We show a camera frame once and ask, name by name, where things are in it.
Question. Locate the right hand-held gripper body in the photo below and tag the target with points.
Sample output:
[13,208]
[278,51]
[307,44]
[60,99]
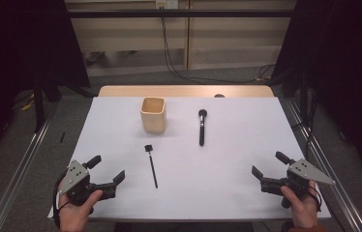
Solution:
[301,172]

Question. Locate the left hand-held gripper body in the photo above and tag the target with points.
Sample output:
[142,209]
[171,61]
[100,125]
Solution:
[74,175]

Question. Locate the thin black makeup brush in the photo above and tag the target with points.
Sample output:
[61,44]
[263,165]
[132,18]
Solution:
[151,166]

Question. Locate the beige square cup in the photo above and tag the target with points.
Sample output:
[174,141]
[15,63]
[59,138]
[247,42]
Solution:
[153,119]

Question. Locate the thick black makeup brush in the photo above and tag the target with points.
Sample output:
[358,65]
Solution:
[202,129]

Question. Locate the person's right hand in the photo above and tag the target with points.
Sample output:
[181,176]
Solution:
[301,211]

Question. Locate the person's left hand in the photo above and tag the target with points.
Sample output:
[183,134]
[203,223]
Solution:
[74,216]

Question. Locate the small black stick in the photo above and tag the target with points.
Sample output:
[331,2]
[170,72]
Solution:
[62,137]

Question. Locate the white table sheet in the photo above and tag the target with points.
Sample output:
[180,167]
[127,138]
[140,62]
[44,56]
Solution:
[195,180]

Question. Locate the black metal stand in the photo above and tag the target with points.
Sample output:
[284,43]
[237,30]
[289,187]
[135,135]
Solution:
[38,106]
[304,96]

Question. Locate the small dark round table cap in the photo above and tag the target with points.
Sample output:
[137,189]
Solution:
[219,95]

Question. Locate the dark curtain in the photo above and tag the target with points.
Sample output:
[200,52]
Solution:
[14,48]
[346,64]

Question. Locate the aluminium floor rail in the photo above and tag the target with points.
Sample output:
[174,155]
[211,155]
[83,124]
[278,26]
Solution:
[17,175]
[334,167]

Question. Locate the black horizontal frame bar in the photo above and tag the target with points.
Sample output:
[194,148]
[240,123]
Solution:
[182,13]

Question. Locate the white wall outlet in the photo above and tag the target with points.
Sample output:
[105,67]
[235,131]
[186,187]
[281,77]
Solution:
[166,3]

